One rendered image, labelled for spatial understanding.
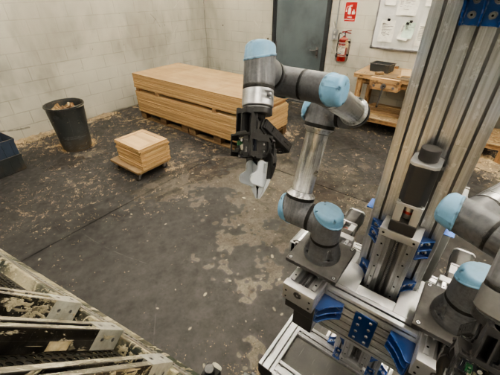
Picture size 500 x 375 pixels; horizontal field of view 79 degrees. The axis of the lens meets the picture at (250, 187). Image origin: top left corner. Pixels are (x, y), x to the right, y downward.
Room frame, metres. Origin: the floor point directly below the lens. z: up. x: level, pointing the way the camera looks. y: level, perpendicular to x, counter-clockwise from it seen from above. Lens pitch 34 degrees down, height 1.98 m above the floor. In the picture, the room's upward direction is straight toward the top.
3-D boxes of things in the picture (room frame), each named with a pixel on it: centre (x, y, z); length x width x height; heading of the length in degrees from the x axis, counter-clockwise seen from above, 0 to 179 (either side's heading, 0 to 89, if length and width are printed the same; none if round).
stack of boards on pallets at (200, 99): (4.92, 0.69, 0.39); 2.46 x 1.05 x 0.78; 53
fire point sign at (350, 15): (5.66, -1.63, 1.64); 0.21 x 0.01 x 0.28; 53
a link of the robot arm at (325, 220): (0.91, -0.30, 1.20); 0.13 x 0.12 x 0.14; 54
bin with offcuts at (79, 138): (4.08, 2.56, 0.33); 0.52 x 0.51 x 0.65; 53
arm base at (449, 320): (0.61, -0.70, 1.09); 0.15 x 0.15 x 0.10
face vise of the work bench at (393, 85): (4.42, -1.93, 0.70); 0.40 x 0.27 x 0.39; 53
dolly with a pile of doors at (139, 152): (3.45, 1.41, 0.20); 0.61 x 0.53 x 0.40; 53
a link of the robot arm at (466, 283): (0.61, -0.70, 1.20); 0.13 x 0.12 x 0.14; 27
